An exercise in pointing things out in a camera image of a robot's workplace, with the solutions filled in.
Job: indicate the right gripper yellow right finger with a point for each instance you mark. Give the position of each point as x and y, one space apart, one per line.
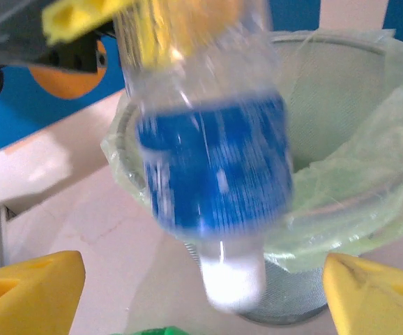
379 307

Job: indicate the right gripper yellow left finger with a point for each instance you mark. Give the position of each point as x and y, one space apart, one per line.
30 300

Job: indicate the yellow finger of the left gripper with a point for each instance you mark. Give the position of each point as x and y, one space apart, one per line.
72 17
159 35

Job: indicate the grey mesh waste bin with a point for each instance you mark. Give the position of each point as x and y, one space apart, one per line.
292 300

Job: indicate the green plastic bin liner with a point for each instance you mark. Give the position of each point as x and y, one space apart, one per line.
344 195

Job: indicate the green plastic bottle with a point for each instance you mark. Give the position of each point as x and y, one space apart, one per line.
159 331

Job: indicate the blue-label bottle white cap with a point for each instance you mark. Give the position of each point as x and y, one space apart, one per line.
215 167

